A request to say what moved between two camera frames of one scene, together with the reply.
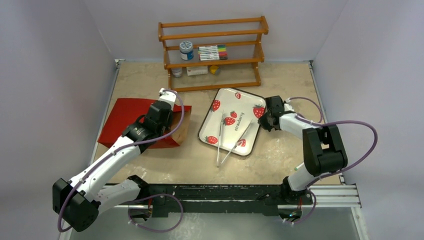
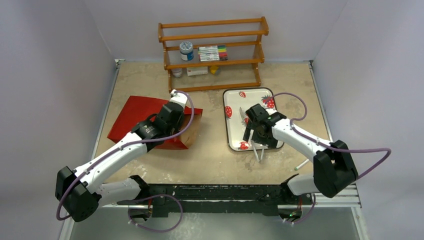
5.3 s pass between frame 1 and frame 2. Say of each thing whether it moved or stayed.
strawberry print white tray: moved
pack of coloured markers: stayed
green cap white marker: stayed
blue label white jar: stayed
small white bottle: stayed
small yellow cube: stayed
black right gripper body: moved
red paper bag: moved
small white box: stayed
